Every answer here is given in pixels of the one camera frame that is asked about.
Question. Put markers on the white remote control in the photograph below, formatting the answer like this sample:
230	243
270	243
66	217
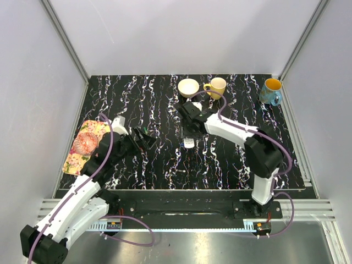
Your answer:
188	143

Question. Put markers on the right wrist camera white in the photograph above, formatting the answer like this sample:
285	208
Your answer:
198	105

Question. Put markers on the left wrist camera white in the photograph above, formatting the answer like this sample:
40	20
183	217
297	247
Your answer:
118	125

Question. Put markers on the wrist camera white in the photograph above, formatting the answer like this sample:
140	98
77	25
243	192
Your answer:
198	105
118	125

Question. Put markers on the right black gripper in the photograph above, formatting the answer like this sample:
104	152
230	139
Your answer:
187	133

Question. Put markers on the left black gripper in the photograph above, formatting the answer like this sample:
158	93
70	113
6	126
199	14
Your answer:
138	136

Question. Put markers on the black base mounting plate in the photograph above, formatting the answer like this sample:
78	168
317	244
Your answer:
236	209

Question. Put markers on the red patterned glass bowl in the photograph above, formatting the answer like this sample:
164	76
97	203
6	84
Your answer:
85	143

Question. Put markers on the cream ceramic bowl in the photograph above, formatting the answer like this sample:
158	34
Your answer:
188	87

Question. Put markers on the yellow mug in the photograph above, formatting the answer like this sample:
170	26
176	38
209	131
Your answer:
216	87

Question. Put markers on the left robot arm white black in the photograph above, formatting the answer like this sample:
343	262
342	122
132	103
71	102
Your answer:
86	201

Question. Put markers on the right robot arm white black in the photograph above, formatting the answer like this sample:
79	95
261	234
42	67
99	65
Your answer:
262	155

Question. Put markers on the blue floral mug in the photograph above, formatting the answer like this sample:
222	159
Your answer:
271	92

